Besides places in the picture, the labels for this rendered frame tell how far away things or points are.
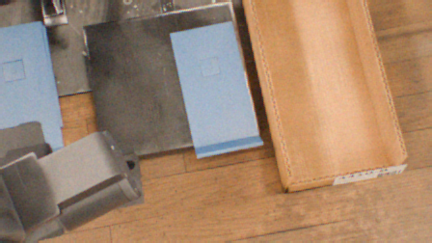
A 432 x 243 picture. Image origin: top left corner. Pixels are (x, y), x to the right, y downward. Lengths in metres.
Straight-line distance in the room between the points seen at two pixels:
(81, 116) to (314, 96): 0.26
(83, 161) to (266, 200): 0.34
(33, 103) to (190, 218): 0.20
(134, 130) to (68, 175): 0.31
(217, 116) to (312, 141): 0.11
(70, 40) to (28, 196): 0.39
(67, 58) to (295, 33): 0.26
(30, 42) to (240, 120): 0.23
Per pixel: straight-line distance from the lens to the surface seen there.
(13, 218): 0.57
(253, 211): 0.90
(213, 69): 0.92
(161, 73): 0.93
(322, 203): 0.91
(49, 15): 0.90
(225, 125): 0.90
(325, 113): 0.93
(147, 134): 0.90
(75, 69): 0.96
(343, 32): 0.97
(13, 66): 0.88
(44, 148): 0.71
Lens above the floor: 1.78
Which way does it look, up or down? 72 degrees down
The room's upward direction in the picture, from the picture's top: 2 degrees counter-clockwise
